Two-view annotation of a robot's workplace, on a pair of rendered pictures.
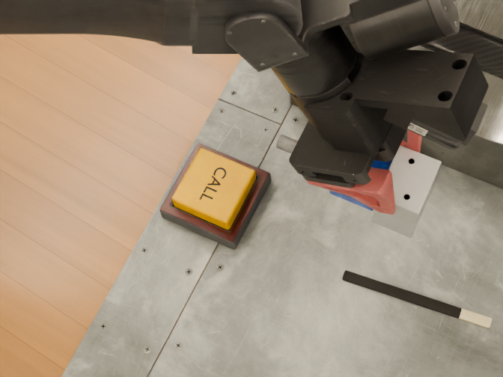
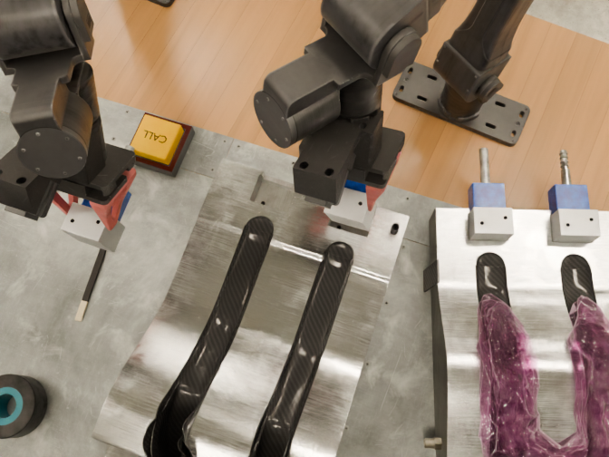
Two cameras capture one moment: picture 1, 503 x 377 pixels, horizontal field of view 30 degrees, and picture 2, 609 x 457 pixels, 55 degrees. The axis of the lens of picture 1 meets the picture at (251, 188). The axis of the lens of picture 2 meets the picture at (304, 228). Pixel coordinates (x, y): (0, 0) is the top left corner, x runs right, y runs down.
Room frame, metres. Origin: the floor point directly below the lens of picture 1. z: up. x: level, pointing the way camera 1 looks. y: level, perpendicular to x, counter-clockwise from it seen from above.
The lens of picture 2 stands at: (0.51, -0.40, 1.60)
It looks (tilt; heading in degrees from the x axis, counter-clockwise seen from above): 72 degrees down; 83
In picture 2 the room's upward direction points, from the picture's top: 8 degrees counter-clockwise
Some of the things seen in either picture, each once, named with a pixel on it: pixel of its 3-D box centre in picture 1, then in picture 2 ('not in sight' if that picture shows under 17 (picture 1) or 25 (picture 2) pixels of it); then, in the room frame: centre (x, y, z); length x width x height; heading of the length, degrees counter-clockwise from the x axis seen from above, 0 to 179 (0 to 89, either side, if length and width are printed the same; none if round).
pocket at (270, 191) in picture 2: not in sight; (275, 196); (0.51, -0.12, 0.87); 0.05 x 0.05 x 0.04; 56
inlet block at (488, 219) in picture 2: not in sight; (486, 193); (0.79, -0.18, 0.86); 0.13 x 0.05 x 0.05; 74
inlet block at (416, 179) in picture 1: (351, 170); (110, 192); (0.31, -0.08, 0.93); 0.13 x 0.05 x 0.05; 57
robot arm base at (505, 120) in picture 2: not in sight; (465, 91); (0.82, -0.02, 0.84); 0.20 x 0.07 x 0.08; 139
